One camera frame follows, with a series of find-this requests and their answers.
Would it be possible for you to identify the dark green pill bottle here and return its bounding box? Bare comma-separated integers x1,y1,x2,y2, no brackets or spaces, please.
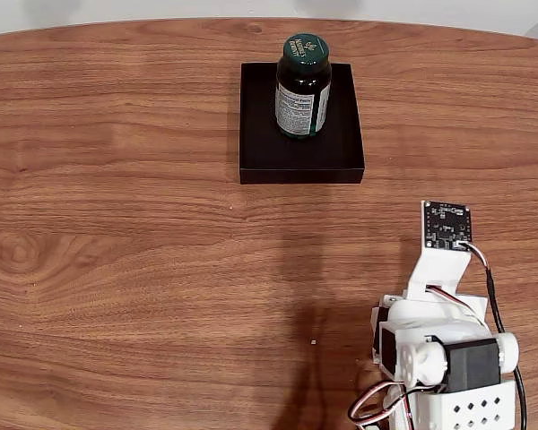
273,33,333,141

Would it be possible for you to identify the black shallow box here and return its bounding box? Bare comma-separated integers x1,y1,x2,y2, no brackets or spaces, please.
239,62,366,185

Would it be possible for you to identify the tri-colour servo wire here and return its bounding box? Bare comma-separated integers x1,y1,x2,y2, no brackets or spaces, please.
425,285,494,332
348,380,431,426

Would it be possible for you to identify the black camera cable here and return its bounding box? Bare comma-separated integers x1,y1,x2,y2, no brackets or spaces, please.
456,241,528,430

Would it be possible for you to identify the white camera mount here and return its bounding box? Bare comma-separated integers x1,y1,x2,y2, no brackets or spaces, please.
404,201,475,305

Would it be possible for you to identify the black camera circuit board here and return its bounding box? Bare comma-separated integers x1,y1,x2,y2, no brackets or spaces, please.
421,201,474,250

